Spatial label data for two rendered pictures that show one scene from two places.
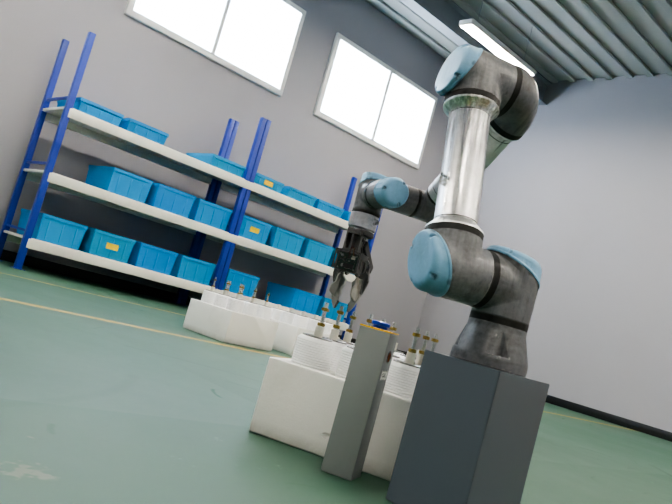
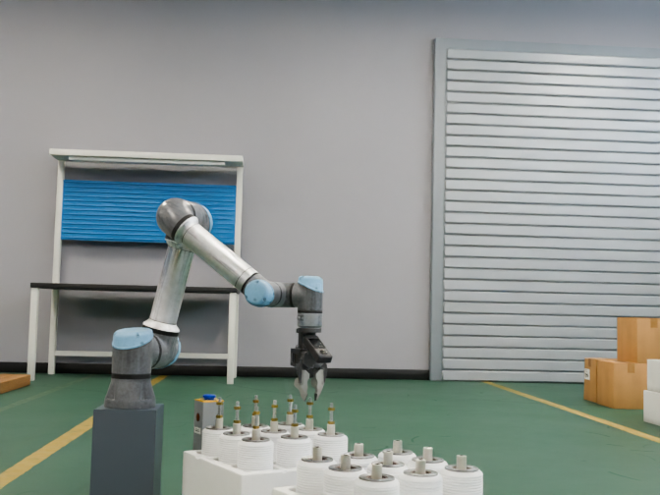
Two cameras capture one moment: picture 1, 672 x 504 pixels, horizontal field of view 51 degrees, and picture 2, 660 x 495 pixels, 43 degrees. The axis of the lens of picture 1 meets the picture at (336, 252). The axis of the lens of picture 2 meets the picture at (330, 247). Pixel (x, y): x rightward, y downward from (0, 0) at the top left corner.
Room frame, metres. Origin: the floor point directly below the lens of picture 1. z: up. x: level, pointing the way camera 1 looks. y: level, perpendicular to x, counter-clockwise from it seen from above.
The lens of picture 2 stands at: (3.41, -1.98, 0.60)
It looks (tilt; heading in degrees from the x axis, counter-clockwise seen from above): 4 degrees up; 128
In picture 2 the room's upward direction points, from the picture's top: 1 degrees clockwise
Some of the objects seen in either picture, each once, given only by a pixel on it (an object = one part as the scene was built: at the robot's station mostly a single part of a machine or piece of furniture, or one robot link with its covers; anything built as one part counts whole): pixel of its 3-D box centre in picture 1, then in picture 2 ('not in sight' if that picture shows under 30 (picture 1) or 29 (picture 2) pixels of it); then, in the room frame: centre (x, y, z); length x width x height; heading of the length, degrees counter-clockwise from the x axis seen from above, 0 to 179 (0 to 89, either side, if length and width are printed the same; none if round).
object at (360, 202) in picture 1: (371, 194); (309, 295); (1.84, -0.05, 0.65); 0.09 x 0.08 x 0.11; 20
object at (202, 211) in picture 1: (199, 213); not in sight; (6.70, 1.35, 0.90); 0.50 x 0.38 x 0.21; 42
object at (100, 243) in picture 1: (99, 243); not in sight; (6.11, 1.98, 0.36); 0.50 x 0.38 x 0.21; 43
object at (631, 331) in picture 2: not in sight; (643, 340); (1.62, 3.82, 0.45); 0.30 x 0.24 x 0.30; 134
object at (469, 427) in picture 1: (467, 441); (128, 457); (1.40, -0.35, 0.15); 0.18 x 0.18 x 0.30; 42
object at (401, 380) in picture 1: (398, 402); (217, 460); (1.66, -0.23, 0.16); 0.10 x 0.10 x 0.18
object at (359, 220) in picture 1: (364, 223); (308, 320); (1.84, -0.05, 0.57); 0.08 x 0.08 x 0.05
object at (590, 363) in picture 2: not in sight; (610, 380); (1.34, 3.99, 0.15); 0.30 x 0.24 x 0.30; 41
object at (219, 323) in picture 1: (231, 324); not in sight; (4.28, 0.49, 0.09); 0.39 x 0.39 x 0.18; 49
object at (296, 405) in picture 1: (358, 414); (272, 488); (1.81, -0.16, 0.09); 0.39 x 0.39 x 0.18; 70
